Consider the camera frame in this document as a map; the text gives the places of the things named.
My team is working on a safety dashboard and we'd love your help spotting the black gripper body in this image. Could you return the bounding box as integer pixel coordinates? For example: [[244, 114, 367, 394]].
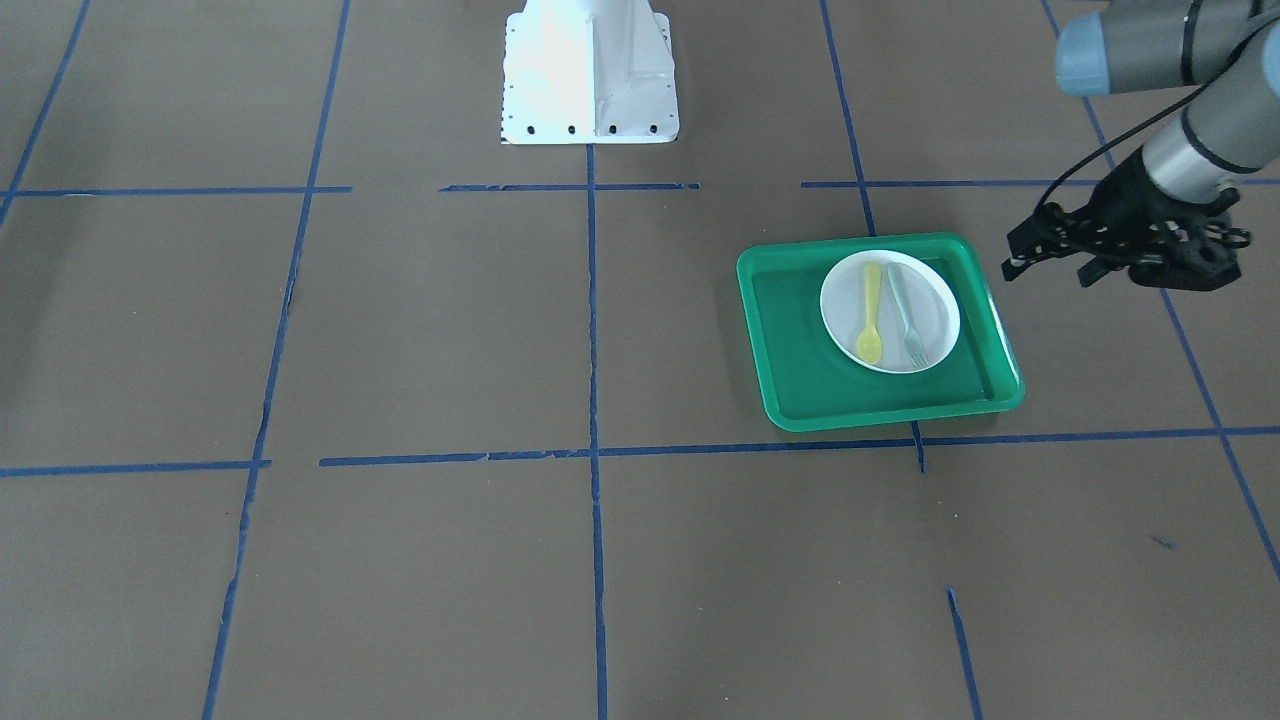
[[1060, 149, 1181, 258]]

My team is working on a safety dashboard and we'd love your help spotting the yellow plastic spoon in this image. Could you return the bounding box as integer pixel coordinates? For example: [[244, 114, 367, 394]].
[[855, 263, 883, 366]]

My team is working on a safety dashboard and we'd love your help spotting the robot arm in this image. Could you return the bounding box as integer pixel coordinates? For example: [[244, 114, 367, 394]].
[[1001, 1, 1279, 292]]

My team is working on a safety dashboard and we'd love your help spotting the pale green plastic fork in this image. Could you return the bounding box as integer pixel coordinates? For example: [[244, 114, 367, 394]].
[[886, 263, 929, 370]]

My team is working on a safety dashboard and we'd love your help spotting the white round plate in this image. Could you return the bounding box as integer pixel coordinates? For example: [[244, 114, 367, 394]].
[[819, 249, 960, 375]]

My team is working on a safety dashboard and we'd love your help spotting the green plastic tray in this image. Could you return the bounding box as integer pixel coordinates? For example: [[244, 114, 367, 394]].
[[736, 232, 1025, 432]]

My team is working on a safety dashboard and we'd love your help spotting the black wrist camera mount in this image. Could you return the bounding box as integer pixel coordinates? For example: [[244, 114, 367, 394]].
[[1126, 186, 1253, 292]]

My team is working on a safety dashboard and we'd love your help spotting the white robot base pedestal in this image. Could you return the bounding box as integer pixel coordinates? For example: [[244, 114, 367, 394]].
[[499, 1, 681, 145]]

